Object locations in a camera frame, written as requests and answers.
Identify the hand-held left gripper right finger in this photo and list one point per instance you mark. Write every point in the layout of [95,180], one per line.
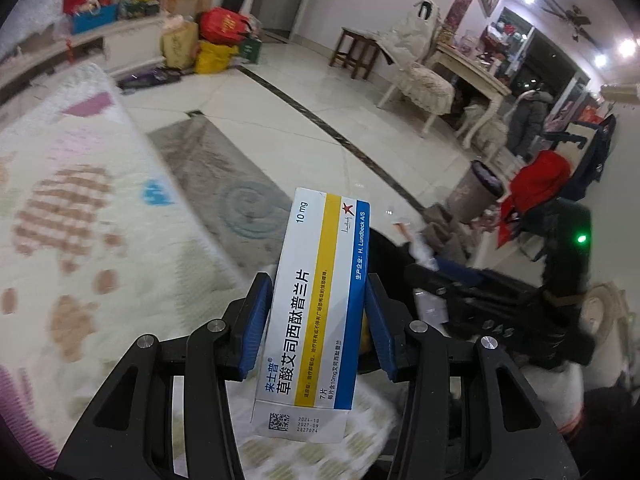
[382,330]

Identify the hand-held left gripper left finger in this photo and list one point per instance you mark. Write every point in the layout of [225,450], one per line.
[255,325]

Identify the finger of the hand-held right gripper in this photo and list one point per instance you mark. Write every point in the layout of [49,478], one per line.
[465,267]
[440,287]

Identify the small yellow striped medicine box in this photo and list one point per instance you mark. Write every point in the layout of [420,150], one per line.
[320,310]

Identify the grey trash can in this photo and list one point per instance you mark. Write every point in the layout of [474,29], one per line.
[470,195]

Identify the grey boot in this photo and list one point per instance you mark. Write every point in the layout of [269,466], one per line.
[447,235]

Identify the red jacket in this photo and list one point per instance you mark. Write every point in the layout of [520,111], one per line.
[540,180]

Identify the dark office chair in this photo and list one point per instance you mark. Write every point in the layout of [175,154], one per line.
[595,160]

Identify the grey hooded coat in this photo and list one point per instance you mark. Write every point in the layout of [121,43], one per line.
[530,120]

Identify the grey patterned rug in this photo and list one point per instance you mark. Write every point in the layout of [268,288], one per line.
[200,160]

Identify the white chair floral cushion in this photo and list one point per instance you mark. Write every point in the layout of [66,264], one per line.
[425,85]

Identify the white dining table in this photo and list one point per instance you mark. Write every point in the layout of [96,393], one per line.
[475,67]

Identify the patchwork quilted blanket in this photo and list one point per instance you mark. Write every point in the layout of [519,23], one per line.
[75,200]

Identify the white jacket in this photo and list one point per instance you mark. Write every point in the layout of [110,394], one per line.
[415,25]

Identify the wooden stool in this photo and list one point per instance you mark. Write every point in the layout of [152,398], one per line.
[355,42]

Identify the ceiling fan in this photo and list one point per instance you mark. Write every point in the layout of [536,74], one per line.
[570,12]

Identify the yellow plastic bag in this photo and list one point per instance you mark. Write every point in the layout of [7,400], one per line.
[215,57]

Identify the green carton box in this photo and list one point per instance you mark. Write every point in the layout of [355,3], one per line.
[250,50]

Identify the cardboard box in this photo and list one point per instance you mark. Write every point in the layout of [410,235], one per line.
[179,45]

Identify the red bag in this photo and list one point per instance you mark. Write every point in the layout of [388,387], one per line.
[222,25]

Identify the white TV cabinet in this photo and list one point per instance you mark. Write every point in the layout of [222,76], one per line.
[125,40]

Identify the blue storage basket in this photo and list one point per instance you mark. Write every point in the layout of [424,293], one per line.
[95,20]

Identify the white quilted cover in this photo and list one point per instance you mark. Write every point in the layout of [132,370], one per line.
[35,15]

